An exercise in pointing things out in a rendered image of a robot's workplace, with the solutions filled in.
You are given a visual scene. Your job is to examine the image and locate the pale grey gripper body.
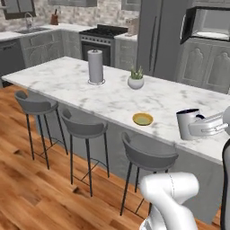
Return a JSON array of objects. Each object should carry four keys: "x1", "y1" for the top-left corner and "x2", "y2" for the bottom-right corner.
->
[{"x1": 188, "y1": 112, "x2": 230, "y2": 137}]

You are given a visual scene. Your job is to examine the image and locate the grey cup of tea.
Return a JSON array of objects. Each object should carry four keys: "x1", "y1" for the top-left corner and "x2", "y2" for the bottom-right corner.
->
[{"x1": 175, "y1": 108, "x2": 207, "y2": 141}]

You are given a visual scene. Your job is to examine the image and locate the yellow-green saucer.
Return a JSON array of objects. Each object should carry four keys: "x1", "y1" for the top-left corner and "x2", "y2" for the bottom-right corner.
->
[{"x1": 132, "y1": 112, "x2": 155, "y2": 127}]

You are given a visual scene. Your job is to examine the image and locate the grey marble-top dining island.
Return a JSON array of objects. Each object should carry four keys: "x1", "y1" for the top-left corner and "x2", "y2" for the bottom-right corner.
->
[{"x1": 1, "y1": 56, "x2": 230, "y2": 226}]

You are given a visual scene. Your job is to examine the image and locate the grey cupboards under microwave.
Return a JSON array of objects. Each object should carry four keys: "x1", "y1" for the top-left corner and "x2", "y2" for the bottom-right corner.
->
[{"x1": 175, "y1": 37, "x2": 230, "y2": 95}]

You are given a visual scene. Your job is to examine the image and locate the grey bar stool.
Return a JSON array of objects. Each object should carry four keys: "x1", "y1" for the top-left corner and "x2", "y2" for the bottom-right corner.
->
[
  {"x1": 13, "y1": 90, "x2": 69, "y2": 171},
  {"x1": 60, "y1": 108, "x2": 111, "y2": 198},
  {"x1": 119, "y1": 131, "x2": 180, "y2": 217}
]

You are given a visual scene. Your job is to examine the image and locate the potted plant in white pot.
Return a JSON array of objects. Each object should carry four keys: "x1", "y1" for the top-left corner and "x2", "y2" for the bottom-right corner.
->
[{"x1": 127, "y1": 66, "x2": 146, "y2": 91}]

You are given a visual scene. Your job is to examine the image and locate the black microwave oven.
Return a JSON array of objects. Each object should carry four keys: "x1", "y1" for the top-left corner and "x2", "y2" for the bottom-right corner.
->
[{"x1": 180, "y1": 5, "x2": 230, "y2": 46}]

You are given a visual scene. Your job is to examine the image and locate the grey fridge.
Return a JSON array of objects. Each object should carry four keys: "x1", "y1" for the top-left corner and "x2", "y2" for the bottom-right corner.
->
[{"x1": 137, "y1": 0, "x2": 193, "y2": 82}]

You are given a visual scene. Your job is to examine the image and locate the narrow grey base cupboard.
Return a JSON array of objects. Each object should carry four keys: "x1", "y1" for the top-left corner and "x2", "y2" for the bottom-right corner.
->
[{"x1": 113, "y1": 37, "x2": 139, "y2": 72}]

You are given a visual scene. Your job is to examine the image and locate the grey cupboard above microwave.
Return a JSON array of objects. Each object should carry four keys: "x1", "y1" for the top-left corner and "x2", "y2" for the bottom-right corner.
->
[{"x1": 191, "y1": 0, "x2": 230, "y2": 9}]

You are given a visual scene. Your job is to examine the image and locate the beige toaster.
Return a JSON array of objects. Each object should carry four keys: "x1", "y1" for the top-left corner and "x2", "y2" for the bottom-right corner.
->
[{"x1": 124, "y1": 17, "x2": 139, "y2": 37}]

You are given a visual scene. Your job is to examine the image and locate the white paper towel roll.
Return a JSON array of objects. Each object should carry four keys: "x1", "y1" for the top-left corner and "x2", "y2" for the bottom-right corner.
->
[{"x1": 86, "y1": 49, "x2": 106, "y2": 86}]

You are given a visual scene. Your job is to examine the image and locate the black and steel stove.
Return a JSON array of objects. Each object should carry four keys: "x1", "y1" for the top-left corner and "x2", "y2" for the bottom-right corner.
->
[{"x1": 78, "y1": 23, "x2": 129, "y2": 67}]

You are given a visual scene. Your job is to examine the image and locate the grey base cupboard run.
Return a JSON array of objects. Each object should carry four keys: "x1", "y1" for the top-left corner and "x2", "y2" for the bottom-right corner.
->
[{"x1": 19, "y1": 29, "x2": 83, "y2": 69}]

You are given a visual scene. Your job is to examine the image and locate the grey range hood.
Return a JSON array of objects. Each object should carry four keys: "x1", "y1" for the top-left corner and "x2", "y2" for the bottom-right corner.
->
[{"x1": 47, "y1": 0, "x2": 98, "y2": 8}]

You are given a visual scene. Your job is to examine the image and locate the brown knife block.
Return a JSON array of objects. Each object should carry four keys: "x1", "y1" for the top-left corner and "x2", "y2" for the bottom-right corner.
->
[{"x1": 49, "y1": 8, "x2": 60, "y2": 26}]

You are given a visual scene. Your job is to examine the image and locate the steel sink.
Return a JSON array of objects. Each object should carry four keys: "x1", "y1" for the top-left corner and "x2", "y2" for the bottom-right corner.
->
[{"x1": 14, "y1": 26, "x2": 51, "y2": 35}]

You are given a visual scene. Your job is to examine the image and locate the steel tap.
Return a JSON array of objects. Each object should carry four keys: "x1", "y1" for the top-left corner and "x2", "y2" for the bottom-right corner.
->
[{"x1": 23, "y1": 12, "x2": 35, "y2": 31}]

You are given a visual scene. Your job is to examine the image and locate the dark grey dishwasher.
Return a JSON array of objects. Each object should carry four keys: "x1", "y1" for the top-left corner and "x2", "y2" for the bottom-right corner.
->
[{"x1": 0, "y1": 38, "x2": 27, "y2": 88}]

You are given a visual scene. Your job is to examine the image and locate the dark framed window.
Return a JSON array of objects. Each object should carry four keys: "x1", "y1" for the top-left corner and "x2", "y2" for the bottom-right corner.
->
[{"x1": 0, "y1": 0, "x2": 37, "y2": 21}]

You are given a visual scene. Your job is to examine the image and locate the small grey wall cupboard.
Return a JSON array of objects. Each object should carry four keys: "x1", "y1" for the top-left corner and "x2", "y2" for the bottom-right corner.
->
[{"x1": 120, "y1": 0, "x2": 142, "y2": 13}]

